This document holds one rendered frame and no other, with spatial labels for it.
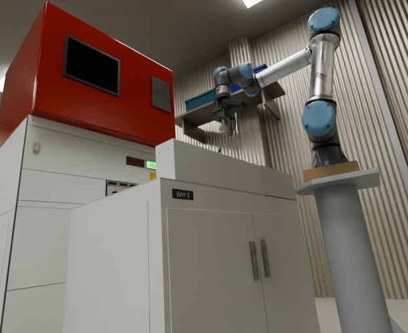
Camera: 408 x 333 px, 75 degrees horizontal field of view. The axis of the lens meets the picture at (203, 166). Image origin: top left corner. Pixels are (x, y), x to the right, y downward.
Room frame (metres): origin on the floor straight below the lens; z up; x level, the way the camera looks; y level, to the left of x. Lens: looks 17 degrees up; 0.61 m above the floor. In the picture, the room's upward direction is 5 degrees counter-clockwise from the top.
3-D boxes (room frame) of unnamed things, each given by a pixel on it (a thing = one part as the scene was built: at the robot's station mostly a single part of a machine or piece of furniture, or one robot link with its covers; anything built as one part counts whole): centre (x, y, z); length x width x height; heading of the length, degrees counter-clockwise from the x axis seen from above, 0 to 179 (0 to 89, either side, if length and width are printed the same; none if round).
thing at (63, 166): (1.32, 0.47, 1.02); 0.81 x 0.03 x 0.40; 139
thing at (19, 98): (1.53, 0.71, 1.52); 0.81 x 0.75 x 0.60; 139
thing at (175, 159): (1.03, -0.05, 0.89); 0.55 x 0.09 x 0.14; 139
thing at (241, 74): (1.10, -0.22, 1.40); 0.11 x 0.11 x 0.08; 63
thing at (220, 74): (1.13, -0.13, 1.40); 0.09 x 0.08 x 0.11; 63
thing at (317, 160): (1.07, -0.52, 0.93); 0.15 x 0.15 x 0.10
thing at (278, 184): (1.55, -0.15, 0.89); 0.62 x 0.35 x 0.14; 49
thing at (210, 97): (3.29, -0.12, 2.47); 0.50 x 0.37 x 0.20; 58
